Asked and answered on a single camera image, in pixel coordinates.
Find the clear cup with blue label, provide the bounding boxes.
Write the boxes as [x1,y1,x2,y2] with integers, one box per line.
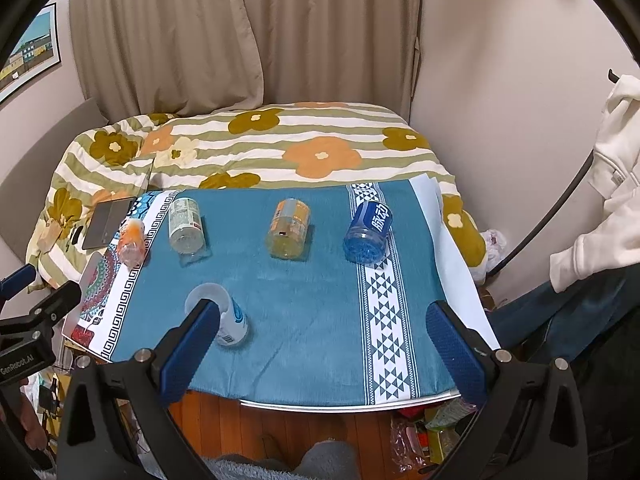
[184,282,249,347]

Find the beige curtain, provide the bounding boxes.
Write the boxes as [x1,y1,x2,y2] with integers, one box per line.
[70,0,266,117]
[240,0,425,122]

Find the blue plastic cup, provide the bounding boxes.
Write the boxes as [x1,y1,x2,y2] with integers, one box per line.
[342,200,394,265]

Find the person's left hand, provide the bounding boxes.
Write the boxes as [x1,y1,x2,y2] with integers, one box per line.
[0,377,52,456]

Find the white hoodie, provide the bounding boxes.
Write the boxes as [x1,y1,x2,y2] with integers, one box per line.
[549,74,640,295]

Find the green snack packet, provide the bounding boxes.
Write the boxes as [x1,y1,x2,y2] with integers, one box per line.
[425,402,481,466]

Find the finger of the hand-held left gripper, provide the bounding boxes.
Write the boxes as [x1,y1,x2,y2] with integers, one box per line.
[0,263,39,302]
[27,280,82,333]

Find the black clothes rack tube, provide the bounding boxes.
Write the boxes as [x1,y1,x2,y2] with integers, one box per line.
[484,69,621,277]

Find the clear cup with green label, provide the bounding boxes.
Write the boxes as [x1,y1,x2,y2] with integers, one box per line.
[167,197,206,255]

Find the grey padded headboard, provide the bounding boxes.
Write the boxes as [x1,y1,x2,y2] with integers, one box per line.
[0,97,108,281]

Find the wall poster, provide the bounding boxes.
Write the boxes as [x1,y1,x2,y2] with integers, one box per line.
[0,2,63,106]

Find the floral striped blanket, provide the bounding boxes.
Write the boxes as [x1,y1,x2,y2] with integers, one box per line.
[25,102,488,293]

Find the white plastic bag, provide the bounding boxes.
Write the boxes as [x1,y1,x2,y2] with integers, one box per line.
[469,229,509,282]

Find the mandala print cloth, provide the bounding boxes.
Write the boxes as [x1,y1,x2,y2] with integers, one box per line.
[61,189,183,363]

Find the small orange plastic cup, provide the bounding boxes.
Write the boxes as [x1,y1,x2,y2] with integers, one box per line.
[116,217,148,267]

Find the grey fleece pants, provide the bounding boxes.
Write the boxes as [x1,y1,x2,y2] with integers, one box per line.
[205,439,362,480]

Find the dark blue jeans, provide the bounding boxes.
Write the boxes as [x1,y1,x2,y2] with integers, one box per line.
[487,265,640,363]

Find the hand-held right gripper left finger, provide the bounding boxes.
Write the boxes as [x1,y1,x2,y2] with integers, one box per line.
[57,299,223,480]

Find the grey tablet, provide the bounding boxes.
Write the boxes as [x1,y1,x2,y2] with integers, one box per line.
[81,196,137,251]

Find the clear plastic bag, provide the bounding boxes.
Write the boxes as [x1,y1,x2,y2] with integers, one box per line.
[390,412,431,476]

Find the teal table cloth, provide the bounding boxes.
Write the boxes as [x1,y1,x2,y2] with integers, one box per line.
[107,179,466,407]

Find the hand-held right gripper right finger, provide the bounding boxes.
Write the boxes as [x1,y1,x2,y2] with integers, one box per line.
[425,300,588,480]

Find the clear cup with orange label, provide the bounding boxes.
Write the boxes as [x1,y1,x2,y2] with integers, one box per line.
[265,199,312,260]

